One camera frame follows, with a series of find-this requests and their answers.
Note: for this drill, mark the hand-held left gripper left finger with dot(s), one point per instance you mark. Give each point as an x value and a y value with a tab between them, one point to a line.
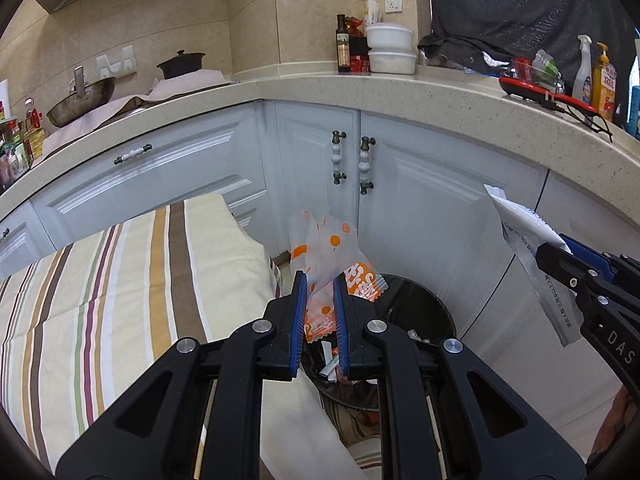
299	325

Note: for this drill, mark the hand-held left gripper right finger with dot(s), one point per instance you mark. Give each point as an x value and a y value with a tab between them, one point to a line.
341	325

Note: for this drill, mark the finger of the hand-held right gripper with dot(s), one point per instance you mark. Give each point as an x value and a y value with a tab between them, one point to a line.
555	260
587	256

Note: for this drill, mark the white printed packet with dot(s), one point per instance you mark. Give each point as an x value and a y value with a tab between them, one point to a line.
530	240

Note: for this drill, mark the round black waste bin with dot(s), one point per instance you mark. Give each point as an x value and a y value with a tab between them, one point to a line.
415	310

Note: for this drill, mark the orange dotted clear packet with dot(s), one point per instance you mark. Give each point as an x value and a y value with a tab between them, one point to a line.
325	250

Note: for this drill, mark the person's right forearm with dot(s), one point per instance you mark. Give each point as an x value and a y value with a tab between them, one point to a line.
620	410

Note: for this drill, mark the curved white cabinet door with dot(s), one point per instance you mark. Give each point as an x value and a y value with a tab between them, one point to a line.
525	385

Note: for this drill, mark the striped floor mat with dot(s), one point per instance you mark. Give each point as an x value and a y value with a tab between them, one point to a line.
357	425

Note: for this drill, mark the stacked white lower drawers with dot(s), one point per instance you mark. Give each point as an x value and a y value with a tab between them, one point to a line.
250	210

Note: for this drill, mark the large white cabinet door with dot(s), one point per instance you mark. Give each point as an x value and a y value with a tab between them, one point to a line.
440	200

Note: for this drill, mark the blue box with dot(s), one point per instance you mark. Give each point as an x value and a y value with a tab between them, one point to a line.
635	110

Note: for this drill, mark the narrow white cabinet door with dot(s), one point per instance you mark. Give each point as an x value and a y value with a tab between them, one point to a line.
310	160

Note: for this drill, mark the red tray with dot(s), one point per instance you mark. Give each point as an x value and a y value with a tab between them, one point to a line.
540	94

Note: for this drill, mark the yellow pump bottle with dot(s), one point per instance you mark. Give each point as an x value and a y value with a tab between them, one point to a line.
605	87

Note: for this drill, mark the striped table cloth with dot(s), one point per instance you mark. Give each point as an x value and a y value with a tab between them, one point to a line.
125	285

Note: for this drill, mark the white spray bottle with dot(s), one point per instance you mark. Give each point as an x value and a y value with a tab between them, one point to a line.
582	77

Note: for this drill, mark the clear green packets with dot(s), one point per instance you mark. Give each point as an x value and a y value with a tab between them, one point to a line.
545	67

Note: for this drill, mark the wide white drawer front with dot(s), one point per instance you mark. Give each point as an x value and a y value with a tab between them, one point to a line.
175	160

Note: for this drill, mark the beige speckled countertop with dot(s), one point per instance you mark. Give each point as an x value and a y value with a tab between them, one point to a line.
300	85

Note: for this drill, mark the white lidded food container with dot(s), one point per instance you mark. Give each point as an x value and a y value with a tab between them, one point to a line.
390	36
392	61

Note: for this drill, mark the black cloth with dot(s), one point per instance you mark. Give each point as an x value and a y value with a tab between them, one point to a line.
525	5

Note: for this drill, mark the pale stove cover cloth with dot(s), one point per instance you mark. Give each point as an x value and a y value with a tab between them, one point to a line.
195	82

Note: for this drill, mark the red snack packet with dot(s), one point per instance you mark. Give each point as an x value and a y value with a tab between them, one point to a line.
357	47

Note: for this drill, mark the dark glass bottle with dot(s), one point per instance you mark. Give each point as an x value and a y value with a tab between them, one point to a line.
343	42

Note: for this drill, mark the black lidded pot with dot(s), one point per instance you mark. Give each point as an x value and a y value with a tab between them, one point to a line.
181	62

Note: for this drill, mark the small white end cabinet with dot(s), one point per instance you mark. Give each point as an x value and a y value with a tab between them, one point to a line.
20	250

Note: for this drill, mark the white plastic bag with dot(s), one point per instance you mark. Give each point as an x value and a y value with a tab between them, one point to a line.
372	12

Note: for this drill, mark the steel wok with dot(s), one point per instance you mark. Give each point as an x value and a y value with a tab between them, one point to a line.
80	102

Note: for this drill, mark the cluster of condiment bottles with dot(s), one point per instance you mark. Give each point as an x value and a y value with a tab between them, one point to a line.
22	135

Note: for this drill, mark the paper towel roll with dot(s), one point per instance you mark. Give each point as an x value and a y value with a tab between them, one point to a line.
2	95

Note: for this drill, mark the white wall socket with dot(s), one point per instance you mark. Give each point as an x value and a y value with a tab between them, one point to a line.
393	4

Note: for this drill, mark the white wall rack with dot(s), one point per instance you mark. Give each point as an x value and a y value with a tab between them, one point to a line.
117	62

